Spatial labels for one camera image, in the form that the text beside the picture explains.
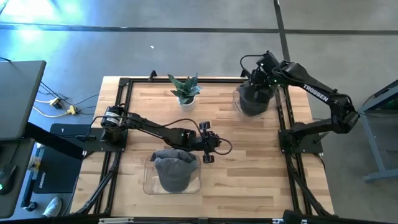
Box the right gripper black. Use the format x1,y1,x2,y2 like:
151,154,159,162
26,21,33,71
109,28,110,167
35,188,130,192
250,51,280,94

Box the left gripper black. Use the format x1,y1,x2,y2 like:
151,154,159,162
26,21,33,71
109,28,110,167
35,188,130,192
194,121,222,164

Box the grey baseball cap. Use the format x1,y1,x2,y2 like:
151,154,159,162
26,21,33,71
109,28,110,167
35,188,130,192
154,154,199,193
150,148,200,162

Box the clear plastic bin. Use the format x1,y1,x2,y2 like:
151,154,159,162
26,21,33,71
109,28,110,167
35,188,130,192
231,77,287,121
142,154,202,195

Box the white plant pot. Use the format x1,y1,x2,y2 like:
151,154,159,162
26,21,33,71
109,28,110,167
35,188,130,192
177,96,197,112

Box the green succulent plant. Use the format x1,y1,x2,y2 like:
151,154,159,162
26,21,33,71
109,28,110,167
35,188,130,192
167,73,202,106

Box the black Trossen device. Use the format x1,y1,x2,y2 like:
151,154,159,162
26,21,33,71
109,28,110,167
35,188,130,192
282,209,336,224

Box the black mat with white mark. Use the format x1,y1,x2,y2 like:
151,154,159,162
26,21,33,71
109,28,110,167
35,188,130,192
49,123,94,139

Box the black Trossen case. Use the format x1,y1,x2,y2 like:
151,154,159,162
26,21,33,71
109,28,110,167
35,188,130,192
32,146,83,194

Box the black diagonal desk beam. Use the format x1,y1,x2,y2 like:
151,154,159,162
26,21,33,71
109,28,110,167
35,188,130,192
23,121,85,161

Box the person's white shoe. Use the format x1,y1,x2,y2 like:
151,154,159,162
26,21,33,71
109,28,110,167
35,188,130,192
42,196,63,218

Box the dark grey desk surface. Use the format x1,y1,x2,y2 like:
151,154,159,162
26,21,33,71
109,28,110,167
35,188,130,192
0,138,35,218

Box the grey desk top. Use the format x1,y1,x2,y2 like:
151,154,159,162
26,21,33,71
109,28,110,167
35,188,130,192
0,60,47,142

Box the black computer mouse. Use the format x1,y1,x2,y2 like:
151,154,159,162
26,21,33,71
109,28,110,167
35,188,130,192
0,164,18,196

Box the black aluminium table frame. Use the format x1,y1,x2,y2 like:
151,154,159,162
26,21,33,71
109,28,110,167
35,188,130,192
72,68,335,218

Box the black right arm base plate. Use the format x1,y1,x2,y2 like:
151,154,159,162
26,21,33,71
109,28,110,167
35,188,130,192
278,127,324,154

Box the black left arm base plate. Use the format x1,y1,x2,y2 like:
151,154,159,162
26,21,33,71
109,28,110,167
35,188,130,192
81,126,129,153

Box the grey metal table frame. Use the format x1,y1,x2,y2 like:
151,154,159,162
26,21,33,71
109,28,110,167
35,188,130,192
357,79,398,183

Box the yellow extension cable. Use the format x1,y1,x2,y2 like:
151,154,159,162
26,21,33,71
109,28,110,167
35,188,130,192
34,97,63,110
32,105,78,119

